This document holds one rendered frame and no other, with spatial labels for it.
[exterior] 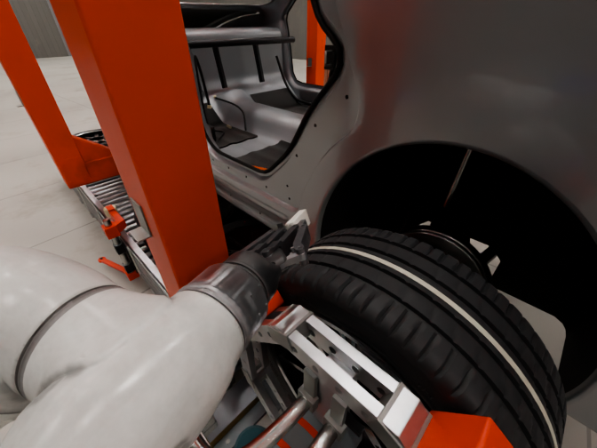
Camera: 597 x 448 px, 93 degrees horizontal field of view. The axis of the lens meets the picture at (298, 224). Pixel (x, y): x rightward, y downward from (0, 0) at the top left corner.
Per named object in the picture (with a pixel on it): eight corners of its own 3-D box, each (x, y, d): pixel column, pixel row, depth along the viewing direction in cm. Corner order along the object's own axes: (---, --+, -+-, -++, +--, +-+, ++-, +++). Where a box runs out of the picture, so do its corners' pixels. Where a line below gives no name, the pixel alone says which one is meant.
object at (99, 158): (160, 163, 249) (147, 123, 228) (93, 182, 218) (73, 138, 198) (152, 157, 258) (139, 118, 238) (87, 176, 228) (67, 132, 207)
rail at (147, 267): (242, 370, 136) (235, 344, 123) (226, 384, 130) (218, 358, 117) (90, 193, 275) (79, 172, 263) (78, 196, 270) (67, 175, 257)
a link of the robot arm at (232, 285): (258, 364, 28) (283, 322, 33) (223, 285, 25) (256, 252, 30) (192, 358, 32) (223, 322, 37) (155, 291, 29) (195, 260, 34)
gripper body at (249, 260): (221, 318, 36) (256, 277, 44) (278, 317, 32) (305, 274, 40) (197, 268, 34) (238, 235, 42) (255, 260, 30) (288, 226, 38)
